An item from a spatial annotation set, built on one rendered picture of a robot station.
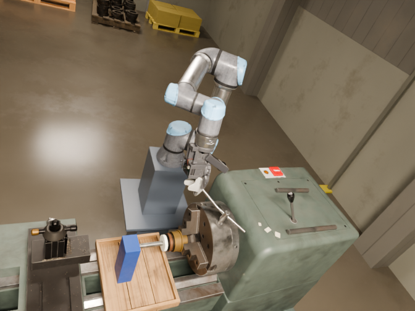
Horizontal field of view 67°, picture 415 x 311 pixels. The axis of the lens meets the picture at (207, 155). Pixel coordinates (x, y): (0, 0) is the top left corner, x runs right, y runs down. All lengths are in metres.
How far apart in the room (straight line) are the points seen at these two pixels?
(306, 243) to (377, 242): 2.24
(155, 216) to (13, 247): 0.74
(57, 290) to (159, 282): 0.42
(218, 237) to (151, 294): 0.39
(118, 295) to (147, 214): 0.59
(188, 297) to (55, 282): 0.55
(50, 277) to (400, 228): 2.95
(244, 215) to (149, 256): 0.49
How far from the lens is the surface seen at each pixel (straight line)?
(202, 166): 1.08
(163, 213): 1.91
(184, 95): 1.11
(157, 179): 1.69
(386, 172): 3.85
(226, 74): 1.44
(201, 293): 1.56
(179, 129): 1.57
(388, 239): 3.57
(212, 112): 1.00
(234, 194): 1.46
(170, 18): 7.47
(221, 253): 1.33
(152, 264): 1.55
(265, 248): 1.32
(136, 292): 1.47
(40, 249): 1.39
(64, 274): 1.39
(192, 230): 1.39
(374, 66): 4.14
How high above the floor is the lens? 2.17
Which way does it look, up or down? 35 degrees down
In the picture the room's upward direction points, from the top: 22 degrees clockwise
